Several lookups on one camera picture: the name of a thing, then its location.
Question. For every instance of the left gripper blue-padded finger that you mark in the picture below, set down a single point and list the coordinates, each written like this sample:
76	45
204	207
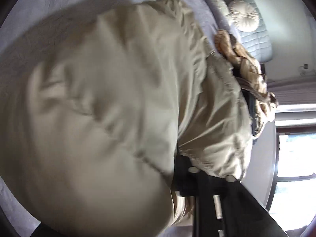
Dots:
185	180

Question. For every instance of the beige puffer down jacket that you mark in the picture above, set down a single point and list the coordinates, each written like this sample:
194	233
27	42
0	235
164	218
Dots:
88	139

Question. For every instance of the beige patterned cloth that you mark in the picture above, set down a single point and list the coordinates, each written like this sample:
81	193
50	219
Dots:
261	103

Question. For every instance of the grey quilted headboard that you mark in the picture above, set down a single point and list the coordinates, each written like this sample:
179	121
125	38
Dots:
257	42

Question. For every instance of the white round pleated cushion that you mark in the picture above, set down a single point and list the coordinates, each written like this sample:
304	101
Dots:
244	16

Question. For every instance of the lavender bed sheet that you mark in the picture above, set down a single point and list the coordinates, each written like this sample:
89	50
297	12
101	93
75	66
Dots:
35	29

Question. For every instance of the window with dark frame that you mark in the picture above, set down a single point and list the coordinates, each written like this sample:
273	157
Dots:
295	145

